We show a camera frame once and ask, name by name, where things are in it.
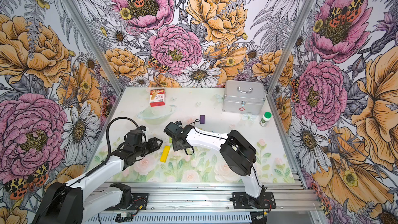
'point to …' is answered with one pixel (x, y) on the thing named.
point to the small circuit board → (124, 216)
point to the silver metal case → (243, 97)
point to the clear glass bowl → (157, 114)
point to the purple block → (202, 119)
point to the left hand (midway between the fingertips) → (159, 147)
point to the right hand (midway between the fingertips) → (182, 148)
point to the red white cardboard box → (157, 97)
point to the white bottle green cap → (266, 117)
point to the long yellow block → (165, 154)
